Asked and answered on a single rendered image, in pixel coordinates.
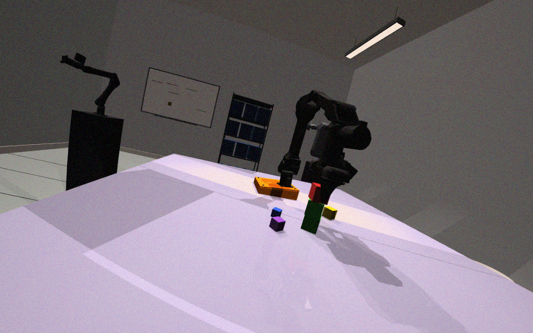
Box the blue block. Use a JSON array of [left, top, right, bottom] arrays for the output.
[[271, 207, 282, 217]]

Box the red block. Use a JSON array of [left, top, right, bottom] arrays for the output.
[[308, 183, 330, 205]]

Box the purple block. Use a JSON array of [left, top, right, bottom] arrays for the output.
[[269, 216, 286, 232]]

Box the green block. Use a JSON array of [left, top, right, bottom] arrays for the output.
[[304, 198, 324, 220], [301, 215, 321, 234]]

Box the small yellow block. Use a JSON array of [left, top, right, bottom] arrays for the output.
[[322, 206, 337, 220]]

